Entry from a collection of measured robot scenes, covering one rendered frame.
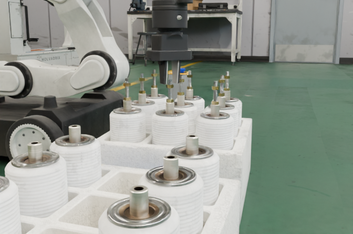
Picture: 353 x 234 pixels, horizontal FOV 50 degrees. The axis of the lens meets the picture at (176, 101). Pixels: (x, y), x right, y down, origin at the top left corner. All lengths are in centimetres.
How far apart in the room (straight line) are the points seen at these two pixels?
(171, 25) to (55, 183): 47
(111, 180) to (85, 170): 6
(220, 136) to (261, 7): 519
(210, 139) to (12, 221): 51
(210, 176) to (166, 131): 32
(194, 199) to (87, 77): 87
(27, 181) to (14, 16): 309
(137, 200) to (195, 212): 13
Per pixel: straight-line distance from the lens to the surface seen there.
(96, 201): 70
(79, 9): 137
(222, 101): 106
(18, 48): 369
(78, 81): 136
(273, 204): 109
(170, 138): 95
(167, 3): 92
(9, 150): 133
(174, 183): 53
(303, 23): 602
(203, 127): 93
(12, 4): 366
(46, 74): 149
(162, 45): 92
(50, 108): 131
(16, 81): 151
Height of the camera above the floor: 46
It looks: 10 degrees down
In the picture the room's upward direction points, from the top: straight up
